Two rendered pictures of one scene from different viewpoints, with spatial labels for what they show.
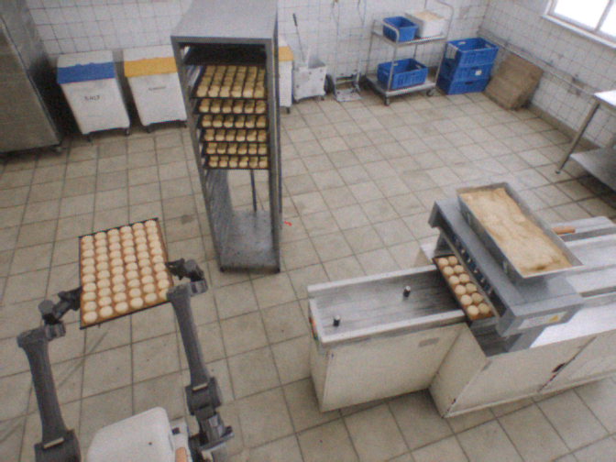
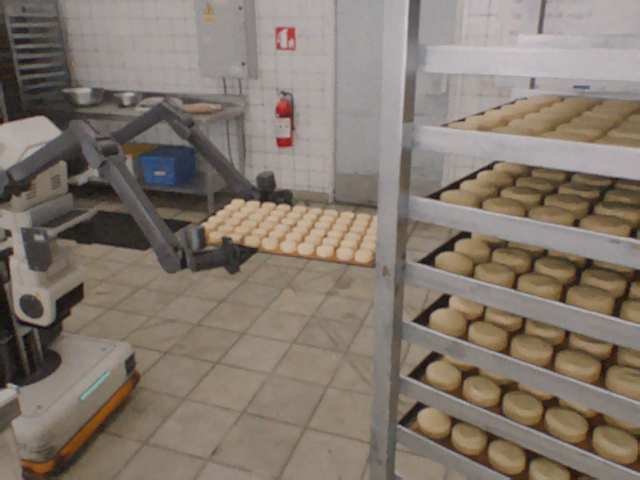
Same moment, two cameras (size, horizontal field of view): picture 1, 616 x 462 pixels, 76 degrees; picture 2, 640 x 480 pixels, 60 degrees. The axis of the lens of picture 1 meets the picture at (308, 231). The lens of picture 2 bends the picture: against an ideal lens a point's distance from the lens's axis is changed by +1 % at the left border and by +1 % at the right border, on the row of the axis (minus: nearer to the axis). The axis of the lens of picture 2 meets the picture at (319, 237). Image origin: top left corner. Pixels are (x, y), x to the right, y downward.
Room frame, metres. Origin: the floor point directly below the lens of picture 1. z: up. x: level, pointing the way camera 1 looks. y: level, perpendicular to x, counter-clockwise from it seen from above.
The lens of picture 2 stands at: (2.33, -0.35, 1.63)
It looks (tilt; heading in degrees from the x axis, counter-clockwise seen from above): 21 degrees down; 130
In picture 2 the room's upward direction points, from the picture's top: straight up
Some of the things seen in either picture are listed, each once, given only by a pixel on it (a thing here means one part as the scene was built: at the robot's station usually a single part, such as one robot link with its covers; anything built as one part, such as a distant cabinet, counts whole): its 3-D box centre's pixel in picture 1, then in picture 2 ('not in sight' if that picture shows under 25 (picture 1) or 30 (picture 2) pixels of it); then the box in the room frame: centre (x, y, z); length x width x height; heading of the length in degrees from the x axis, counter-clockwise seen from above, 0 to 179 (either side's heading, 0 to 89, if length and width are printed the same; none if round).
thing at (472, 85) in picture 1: (460, 81); not in sight; (5.58, -2.11, 0.10); 0.60 x 0.40 x 0.20; 108
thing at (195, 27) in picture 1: (244, 157); not in sight; (2.27, 0.46, 0.93); 0.64 x 0.51 x 1.78; 2
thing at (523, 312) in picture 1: (489, 268); not in sight; (1.27, -0.90, 1.01); 0.72 x 0.33 x 0.34; 15
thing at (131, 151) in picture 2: not in sight; (129, 161); (-2.46, 2.54, 0.36); 0.47 x 0.38 x 0.26; 110
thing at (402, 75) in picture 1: (401, 73); not in sight; (5.32, -1.19, 0.28); 0.56 x 0.38 x 0.20; 118
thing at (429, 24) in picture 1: (423, 23); not in sight; (5.40, -1.35, 0.89); 0.44 x 0.36 x 0.20; 29
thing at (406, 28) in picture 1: (398, 28); not in sight; (5.21, -1.02, 0.87); 0.40 x 0.30 x 0.16; 24
